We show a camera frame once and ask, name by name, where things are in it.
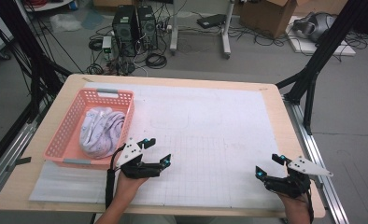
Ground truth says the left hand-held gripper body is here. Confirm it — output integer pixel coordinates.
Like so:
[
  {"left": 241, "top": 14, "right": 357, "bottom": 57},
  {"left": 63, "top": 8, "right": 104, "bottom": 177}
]
[{"left": 115, "top": 137, "right": 163, "bottom": 180}]

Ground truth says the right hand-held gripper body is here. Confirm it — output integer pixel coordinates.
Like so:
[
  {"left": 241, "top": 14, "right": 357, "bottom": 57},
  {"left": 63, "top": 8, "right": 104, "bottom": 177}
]
[{"left": 264, "top": 156, "right": 334, "bottom": 199}]

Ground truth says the lilac printed towel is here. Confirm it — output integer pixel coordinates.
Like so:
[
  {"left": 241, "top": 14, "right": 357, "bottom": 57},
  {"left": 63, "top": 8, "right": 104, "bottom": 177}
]
[{"left": 78, "top": 106, "right": 126, "bottom": 160}]

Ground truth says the pink plastic basket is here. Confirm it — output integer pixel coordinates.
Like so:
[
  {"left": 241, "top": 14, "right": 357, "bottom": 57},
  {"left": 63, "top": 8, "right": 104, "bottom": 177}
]
[{"left": 42, "top": 88, "right": 135, "bottom": 171}]

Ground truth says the person's left hand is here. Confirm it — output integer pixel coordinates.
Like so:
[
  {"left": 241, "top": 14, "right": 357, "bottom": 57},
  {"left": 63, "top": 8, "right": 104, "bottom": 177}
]
[{"left": 115, "top": 171, "right": 149, "bottom": 200}]

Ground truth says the person's right hand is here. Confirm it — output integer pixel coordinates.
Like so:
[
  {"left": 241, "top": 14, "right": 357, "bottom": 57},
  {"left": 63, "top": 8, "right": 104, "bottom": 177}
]
[{"left": 276, "top": 191, "right": 312, "bottom": 224}]

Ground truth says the white grid mat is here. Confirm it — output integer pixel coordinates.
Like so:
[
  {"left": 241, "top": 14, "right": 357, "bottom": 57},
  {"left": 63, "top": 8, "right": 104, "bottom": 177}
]
[{"left": 28, "top": 81, "right": 288, "bottom": 211}]

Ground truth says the small white electronics box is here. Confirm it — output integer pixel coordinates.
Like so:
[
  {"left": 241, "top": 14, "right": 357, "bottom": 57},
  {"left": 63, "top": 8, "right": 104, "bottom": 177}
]
[{"left": 101, "top": 35, "right": 113, "bottom": 61}]

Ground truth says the white metal stand leg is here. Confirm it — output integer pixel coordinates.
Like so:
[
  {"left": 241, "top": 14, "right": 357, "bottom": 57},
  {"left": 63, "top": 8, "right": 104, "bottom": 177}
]
[
  {"left": 221, "top": 0, "right": 235, "bottom": 60},
  {"left": 169, "top": 0, "right": 178, "bottom": 56}
]

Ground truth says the large black computer tower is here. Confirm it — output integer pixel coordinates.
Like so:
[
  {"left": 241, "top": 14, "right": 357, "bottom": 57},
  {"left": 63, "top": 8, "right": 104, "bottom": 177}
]
[{"left": 111, "top": 5, "right": 139, "bottom": 58}]

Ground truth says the slim black computer tower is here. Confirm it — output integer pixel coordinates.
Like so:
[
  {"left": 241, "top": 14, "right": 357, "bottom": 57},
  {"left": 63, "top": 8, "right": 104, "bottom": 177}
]
[{"left": 136, "top": 5, "right": 159, "bottom": 50}]

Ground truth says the white floor board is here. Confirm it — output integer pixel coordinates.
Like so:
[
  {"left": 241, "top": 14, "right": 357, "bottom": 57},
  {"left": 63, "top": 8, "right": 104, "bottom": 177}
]
[{"left": 285, "top": 15, "right": 357, "bottom": 57}]

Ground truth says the teal floor sheet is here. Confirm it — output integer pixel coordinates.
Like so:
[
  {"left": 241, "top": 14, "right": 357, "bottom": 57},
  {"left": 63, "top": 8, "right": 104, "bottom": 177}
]
[{"left": 80, "top": 8, "right": 106, "bottom": 31}]

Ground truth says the flat black device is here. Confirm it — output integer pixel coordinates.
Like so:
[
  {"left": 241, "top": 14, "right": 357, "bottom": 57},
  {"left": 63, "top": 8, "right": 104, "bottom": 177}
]
[{"left": 196, "top": 13, "right": 227, "bottom": 30}]

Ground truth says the grey headset device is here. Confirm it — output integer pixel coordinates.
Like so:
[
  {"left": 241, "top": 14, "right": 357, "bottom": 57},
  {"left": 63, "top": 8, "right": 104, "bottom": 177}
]
[{"left": 292, "top": 11, "right": 337, "bottom": 43}]

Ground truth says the open cardboard box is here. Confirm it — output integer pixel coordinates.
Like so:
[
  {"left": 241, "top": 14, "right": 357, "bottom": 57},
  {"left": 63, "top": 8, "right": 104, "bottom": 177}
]
[{"left": 238, "top": 0, "right": 302, "bottom": 39}]

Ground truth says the clear plastic bag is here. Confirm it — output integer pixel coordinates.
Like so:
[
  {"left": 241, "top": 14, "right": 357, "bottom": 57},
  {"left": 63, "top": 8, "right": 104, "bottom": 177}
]
[{"left": 50, "top": 12, "right": 83, "bottom": 33}]

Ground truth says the round white table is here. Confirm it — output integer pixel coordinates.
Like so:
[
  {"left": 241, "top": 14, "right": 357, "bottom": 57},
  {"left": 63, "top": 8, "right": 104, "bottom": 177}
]
[{"left": 22, "top": 0, "right": 76, "bottom": 13}]

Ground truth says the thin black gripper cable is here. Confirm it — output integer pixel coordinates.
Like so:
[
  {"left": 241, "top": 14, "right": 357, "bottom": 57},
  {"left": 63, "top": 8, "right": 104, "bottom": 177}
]
[{"left": 305, "top": 175, "right": 316, "bottom": 224}]

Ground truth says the aluminium frame rail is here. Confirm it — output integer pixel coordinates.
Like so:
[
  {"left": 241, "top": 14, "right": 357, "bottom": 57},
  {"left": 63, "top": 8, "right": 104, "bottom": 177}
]
[
  {"left": 283, "top": 96, "right": 349, "bottom": 224},
  {"left": 0, "top": 102, "right": 50, "bottom": 203}
]

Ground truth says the coiled black cable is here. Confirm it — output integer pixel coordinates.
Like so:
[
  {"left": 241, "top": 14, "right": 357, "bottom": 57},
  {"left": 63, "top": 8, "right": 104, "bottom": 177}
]
[{"left": 145, "top": 52, "right": 168, "bottom": 70}]

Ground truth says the black metal frame strut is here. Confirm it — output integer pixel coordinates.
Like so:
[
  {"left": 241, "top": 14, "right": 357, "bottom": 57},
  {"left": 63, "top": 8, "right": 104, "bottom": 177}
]
[
  {"left": 275, "top": 0, "right": 368, "bottom": 135},
  {"left": 0, "top": 0, "right": 73, "bottom": 122}
]

